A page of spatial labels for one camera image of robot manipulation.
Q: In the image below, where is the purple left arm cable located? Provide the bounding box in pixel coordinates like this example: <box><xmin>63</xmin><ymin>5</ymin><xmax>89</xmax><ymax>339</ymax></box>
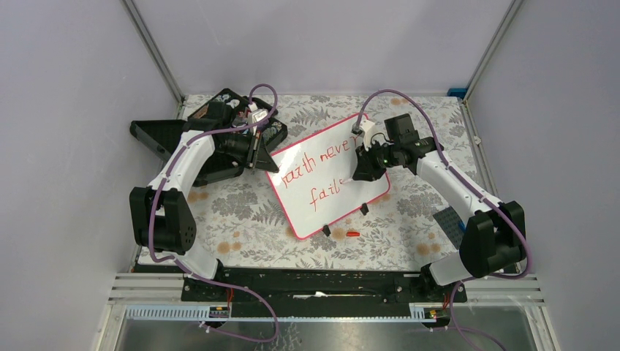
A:
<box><xmin>146</xmin><ymin>83</ymin><xmax>281</xmax><ymax>342</ymax></box>

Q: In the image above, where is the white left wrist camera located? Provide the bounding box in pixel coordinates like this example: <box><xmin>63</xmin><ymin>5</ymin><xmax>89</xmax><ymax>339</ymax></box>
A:
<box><xmin>247</xmin><ymin>102</ymin><xmax>268</xmax><ymax>133</ymax></box>

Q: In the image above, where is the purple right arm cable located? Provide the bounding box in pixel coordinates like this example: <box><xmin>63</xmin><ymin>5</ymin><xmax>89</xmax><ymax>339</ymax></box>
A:
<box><xmin>351</xmin><ymin>88</ymin><xmax>534</xmax><ymax>351</ymax></box>

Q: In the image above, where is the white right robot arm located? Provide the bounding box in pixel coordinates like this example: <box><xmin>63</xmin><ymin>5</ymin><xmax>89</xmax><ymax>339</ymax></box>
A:
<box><xmin>352</xmin><ymin>114</ymin><xmax>527</xmax><ymax>301</ymax></box>

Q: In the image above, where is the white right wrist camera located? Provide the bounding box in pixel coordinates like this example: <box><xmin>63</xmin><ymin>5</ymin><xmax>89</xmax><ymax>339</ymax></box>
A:
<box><xmin>352</xmin><ymin>119</ymin><xmax>377</xmax><ymax>151</ymax></box>

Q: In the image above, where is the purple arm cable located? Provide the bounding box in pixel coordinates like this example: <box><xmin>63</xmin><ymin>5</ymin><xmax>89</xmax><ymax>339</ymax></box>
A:
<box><xmin>351</xmin><ymin>88</ymin><xmax>534</xmax><ymax>351</ymax></box>
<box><xmin>146</xmin><ymin>83</ymin><xmax>281</xmax><ymax>342</ymax></box>

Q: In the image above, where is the black open parts case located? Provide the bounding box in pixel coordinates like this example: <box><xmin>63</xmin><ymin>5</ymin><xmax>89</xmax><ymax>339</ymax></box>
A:
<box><xmin>129</xmin><ymin>88</ymin><xmax>288</xmax><ymax>186</ymax></box>

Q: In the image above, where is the pink framed whiteboard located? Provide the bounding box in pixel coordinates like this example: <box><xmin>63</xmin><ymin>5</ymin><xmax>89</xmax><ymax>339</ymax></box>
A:
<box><xmin>267</xmin><ymin>114</ymin><xmax>391</xmax><ymax>240</ymax></box>

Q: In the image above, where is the dark grey lego baseplate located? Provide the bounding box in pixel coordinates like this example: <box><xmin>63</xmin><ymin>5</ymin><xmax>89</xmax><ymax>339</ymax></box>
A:
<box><xmin>433</xmin><ymin>207</ymin><xmax>465</xmax><ymax>249</ymax></box>

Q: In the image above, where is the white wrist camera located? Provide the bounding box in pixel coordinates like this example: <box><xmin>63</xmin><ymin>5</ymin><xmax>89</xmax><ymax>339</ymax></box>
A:
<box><xmin>247</xmin><ymin>102</ymin><xmax>268</xmax><ymax>133</ymax></box>
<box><xmin>352</xmin><ymin>119</ymin><xmax>377</xmax><ymax>151</ymax></box>

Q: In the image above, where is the blue block in corner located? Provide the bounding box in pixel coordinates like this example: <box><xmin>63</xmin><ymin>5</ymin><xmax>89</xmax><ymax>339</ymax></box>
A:
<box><xmin>447</xmin><ymin>88</ymin><xmax>468</xmax><ymax>99</ymax></box>

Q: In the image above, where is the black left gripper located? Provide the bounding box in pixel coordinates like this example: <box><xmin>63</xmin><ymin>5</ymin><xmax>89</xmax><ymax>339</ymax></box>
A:
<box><xmin>217</xmin><ymin>129</ymin><xmax>279</xmax><ymax>173</ymax></box>

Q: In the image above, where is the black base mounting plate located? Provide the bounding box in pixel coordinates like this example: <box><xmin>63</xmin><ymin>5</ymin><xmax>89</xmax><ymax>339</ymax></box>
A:
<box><xmin>181</xmin><ymin>265</ymin><xmax>453</xmax><ymax>318</ymax></box>

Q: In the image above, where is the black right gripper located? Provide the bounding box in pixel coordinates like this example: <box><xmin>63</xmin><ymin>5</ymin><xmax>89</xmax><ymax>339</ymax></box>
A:
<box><xmin>352</xmin><ymin>139</ymin><xmax>400</xmax><ymax>182</ymax></box>

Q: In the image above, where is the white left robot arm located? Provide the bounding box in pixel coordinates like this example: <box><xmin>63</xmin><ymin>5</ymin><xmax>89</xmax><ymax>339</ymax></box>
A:
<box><xmin>129</xmin><ymin>99</ymin><xmax>278</xmax><ymax>301</ymax></box>

